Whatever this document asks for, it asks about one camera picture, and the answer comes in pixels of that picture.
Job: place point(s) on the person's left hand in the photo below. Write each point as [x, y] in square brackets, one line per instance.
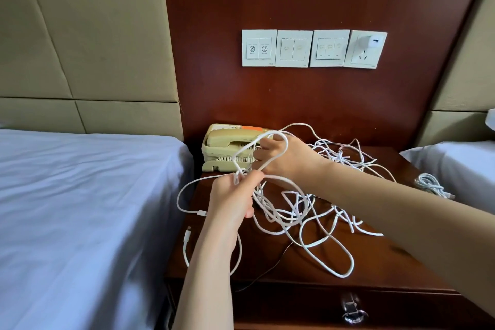
[232, 206]

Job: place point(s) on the person's right hand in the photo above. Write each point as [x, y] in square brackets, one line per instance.
[290, 159]

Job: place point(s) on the dark wooden drawer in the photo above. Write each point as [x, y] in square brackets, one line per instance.
[294, 312]

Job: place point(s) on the person's right forearm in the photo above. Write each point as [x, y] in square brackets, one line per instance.
[418, 217]

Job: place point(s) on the wooden nightstand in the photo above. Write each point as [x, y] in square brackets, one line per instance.
[387, 260]

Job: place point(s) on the white plug-in charger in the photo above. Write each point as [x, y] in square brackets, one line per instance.
[372, 42]

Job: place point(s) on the left bed white sheet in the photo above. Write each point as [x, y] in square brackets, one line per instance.
[77, 217]

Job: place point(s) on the bed white sheet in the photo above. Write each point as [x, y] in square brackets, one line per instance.
[464, 171]
[77, 217]

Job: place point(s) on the right bed white sheet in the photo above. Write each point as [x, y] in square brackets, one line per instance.
[464, 171]

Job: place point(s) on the beige padded headboard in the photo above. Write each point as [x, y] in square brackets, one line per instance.
[85, 32]
[468, 71]

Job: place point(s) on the white pillow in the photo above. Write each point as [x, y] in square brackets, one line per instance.
[490, 119]

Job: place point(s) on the white double rocker wall switch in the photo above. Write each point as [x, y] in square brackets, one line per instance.
[294, 49]

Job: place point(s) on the white triple rocker wall switch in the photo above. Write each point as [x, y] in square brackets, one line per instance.
[330, 48]

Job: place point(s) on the white wall socket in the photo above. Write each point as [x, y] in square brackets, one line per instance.
[362, 59]

